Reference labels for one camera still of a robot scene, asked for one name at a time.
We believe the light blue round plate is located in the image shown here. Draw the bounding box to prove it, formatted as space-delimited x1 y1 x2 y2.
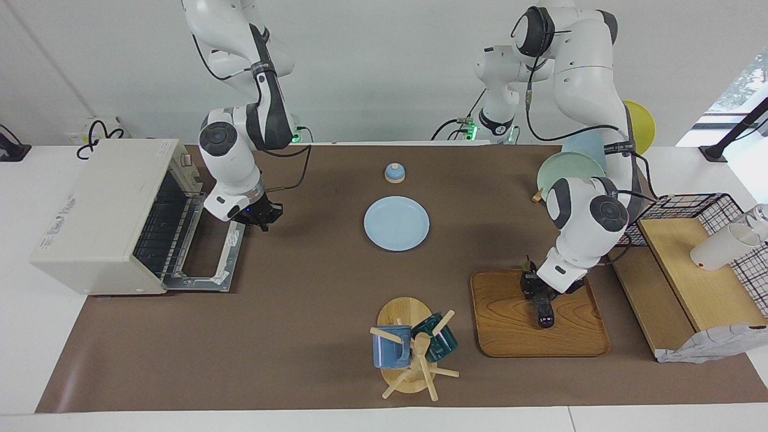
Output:
364 196 431 252

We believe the beige toaster oven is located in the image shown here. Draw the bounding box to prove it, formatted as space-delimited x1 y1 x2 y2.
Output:
30 139 247 296

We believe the rectangular wooden tray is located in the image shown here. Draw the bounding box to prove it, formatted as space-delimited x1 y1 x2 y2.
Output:
470 270 611 359

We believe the brown table mat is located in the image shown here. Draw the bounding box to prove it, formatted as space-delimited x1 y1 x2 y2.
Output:
35 144 768 413

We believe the dark green mug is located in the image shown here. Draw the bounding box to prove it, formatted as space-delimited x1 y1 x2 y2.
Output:
411 312 458 363

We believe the pale green plate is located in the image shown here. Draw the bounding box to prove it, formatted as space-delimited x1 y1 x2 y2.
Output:
536 151 607 199

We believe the wooden mug tree stand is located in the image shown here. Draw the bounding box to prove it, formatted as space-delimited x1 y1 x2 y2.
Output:
369 296 461 401

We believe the two-tier wooden shelf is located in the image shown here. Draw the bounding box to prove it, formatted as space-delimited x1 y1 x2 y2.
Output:
606 217 768 361

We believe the light blue racked plate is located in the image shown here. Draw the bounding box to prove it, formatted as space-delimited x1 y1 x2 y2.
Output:
561 131 607 172

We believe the blue mug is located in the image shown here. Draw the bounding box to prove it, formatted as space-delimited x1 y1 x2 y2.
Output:
372 325 413 369

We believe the white grey cloth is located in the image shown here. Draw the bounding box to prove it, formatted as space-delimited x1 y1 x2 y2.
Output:
655 323 768 364

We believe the white cup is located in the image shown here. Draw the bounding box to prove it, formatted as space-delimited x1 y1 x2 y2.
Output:
690 222 763 272

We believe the yellow plate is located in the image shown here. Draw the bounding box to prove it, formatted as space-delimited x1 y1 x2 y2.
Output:
623 100 656 155

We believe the clear glass cup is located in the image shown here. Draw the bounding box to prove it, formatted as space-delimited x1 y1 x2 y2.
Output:
746 204 768 242

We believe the black clamp base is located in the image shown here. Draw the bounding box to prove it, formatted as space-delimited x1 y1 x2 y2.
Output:
0 123 32 163

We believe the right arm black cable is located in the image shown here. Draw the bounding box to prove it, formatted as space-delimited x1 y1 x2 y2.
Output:
192 33 313 194

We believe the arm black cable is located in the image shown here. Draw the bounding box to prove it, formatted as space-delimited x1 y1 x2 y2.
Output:
192 33 313 194
525 57 661 205

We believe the metal oven wire rack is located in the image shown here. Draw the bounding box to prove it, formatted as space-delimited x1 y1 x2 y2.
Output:
135 174 203 278

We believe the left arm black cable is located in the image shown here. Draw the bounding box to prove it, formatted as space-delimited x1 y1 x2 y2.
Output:
525 57 661 205

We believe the black wire basket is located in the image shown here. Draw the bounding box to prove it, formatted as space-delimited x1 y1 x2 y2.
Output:
605 192 768 316

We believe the black base cable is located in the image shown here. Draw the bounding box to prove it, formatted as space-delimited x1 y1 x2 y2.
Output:
432 90 487 143

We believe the black coiled cable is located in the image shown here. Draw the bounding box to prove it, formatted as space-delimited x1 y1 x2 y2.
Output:
77 120 127 160

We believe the white wall socket box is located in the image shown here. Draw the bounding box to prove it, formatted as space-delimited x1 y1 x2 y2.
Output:
65 117 121 146

